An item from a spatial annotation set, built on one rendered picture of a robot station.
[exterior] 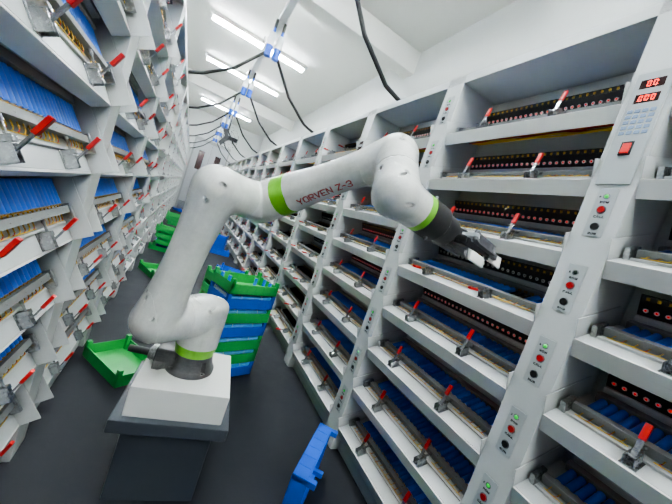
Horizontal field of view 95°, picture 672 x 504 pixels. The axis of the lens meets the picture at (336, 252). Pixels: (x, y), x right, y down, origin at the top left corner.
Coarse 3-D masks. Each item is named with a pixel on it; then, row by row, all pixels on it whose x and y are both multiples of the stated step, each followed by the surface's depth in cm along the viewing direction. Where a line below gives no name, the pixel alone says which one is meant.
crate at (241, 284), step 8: (216, 272) 164; (216, 280) 162; (224, 280) 158; (232, 280) 153; (240, 280) 179; (248, 280) 183; (224, 288) 156; (232, 288) 153; (240, 288) 157; (248, 288) 160; (256, 288) 164; (264, 288) 168; (272, 288) 172; (272, 296) 174
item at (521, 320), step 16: (400, 256) 134; (416, 256) 138; (400, 272) 134; (416, 272) 124; (496, 272) 112; (432, 288) 116; (448, 288) 108; (464, 288) 106; (544, 288) 97; (464, 304) 102; (480, 304) 97; (496, 304) 93; (496, 320) 92; (512, 320) 87; (528, 320) 83
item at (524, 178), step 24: (432, 168) 131; (456, 168) 137; (480, 168) 131; (504, 168) 121; (528, 168) 112; (552, 168) 105; (576, 168) 98; (504, 192) 101; (528, 192) 94; (552, 192) 88; (576, 192) 82
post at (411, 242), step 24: (456, 96) 131; (480, 96) 134; (456, 120) 132; (480, 120) 137; (456, 144) 134; (432, 192) 134; (456, 192) 140; (408, 240) 135; (384, 264) 143; (408, 288) 140; (360, 336) 144; (360, 360) 139; (360, 408) 144
